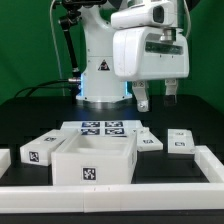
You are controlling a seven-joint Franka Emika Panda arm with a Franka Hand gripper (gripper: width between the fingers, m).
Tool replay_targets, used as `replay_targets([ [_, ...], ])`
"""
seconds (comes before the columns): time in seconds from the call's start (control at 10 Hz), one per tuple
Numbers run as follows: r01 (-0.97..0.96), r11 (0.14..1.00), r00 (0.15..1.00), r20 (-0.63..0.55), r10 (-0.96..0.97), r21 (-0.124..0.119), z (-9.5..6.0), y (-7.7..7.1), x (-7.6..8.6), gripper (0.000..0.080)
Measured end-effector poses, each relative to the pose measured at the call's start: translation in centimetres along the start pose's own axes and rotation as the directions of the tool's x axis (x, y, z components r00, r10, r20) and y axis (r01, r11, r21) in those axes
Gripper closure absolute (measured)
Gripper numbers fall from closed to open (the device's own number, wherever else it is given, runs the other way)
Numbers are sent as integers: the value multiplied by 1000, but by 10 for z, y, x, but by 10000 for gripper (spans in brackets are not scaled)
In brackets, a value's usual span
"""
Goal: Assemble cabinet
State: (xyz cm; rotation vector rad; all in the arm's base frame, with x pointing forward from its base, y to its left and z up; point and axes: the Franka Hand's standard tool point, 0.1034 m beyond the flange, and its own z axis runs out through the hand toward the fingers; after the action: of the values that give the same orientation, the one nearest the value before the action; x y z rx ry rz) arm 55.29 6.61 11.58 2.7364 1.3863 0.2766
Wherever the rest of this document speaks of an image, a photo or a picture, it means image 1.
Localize white marker base plate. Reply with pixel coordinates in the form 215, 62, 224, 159
61, 120, 142, 136

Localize black cables on table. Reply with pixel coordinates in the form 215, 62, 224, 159
13, 78, 83, 98

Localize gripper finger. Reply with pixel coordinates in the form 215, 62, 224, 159
132, 81, 149, 112
164, 79, 178, 106

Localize white workspace border frame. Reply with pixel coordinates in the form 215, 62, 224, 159
0, 146, 224, 213

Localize white cabinet body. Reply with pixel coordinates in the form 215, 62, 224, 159
51, 134, 137, 186

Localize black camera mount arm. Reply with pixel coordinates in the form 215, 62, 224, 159
53, 0, 108, 79

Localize white door panel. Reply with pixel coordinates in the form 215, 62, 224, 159
168, 129, 195, 154
137, 127, 163, 152

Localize white cable at back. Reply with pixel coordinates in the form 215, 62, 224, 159
49, 0, 66, 97

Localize white cabinet top block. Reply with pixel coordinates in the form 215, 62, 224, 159
20, 129, 78, 166

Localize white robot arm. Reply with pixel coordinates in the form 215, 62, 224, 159
77, 0, 189, 112

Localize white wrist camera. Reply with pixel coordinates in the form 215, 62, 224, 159
111, 0, 175, 29

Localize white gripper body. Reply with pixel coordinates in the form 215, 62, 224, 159
113, 27, 189, 81

